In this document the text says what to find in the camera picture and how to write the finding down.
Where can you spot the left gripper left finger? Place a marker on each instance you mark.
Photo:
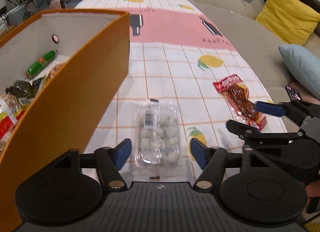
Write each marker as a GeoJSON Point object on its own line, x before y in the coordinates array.
{"type": "Point", "coordinates": [97, 170]}

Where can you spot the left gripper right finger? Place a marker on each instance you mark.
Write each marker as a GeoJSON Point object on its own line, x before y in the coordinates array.
{"type": "Point", "coordinates": [213, 162]}

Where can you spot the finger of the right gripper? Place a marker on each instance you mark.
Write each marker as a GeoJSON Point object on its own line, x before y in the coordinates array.
{"type": "Point", "coordinates": [243, 131]}
{"type": "Point", "coordinates": [270, 109]}

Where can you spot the red spicy strip packet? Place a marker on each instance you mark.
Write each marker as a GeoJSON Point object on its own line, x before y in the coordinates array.
{"type": "Point", "coordinates": [237, 94]}

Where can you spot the clear white candy pack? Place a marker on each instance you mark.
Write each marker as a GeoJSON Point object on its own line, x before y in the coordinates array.
{"type": "Point", "coordinates": [158, 135]}

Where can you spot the peanut snack bag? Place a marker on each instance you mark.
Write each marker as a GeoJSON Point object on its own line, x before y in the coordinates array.
{"type": "Point", "coordinates": [54, 71]}

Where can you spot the red snack bag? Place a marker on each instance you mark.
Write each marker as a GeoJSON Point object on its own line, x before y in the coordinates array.
{"type": "Point", "coordinates": [8, 123]}

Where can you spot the dark green pickle packet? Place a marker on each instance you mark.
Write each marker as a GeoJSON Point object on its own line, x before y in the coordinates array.
{"type": "Point", "coordinates": [25, 92]}

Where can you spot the brown cracker snack bag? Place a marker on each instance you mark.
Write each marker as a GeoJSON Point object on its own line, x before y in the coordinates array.
{"type": "Point", "coordinates": [10, 105]}

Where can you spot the green sausage stick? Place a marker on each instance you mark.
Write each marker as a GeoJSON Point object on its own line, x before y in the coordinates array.
{"type": "Point", "coordinates": [41, 63]}

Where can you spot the person right hand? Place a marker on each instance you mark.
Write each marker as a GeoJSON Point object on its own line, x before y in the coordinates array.
{"type": "Point", "coordinates": [313, 190]}

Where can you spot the black magazine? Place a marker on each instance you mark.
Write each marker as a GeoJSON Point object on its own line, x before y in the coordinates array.
{"type": "Point", "coordinates": [293, 93]}

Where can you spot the light blue cushion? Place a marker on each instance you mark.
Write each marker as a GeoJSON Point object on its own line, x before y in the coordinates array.
{"type": "Point", "coordinates": [303, 65]}

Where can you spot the yellow cushion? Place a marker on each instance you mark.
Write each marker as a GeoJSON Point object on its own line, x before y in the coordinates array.
{"type": "Point", "coordinates": [291, 20]}

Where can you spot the beige sofa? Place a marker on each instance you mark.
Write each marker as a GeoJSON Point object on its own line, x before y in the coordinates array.
{"type": "Point", "coordinates": [257, 45]}

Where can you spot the patterned pink white tablecloth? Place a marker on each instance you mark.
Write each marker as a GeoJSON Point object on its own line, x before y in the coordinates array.
{"type": "Point", "coordinates": [176, 53]}

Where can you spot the orange cardboard box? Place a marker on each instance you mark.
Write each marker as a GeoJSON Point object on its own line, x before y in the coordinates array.
{"type": "Point", "coordinates": [95, 44]}

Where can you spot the pink small heater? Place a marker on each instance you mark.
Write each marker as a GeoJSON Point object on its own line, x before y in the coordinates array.
{"type": "Point", "coordinates": [57, 4]}

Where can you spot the grey plant pot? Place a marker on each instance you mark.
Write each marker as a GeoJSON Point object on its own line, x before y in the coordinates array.
{"type": "Point", "coordinates": [18, 15]}

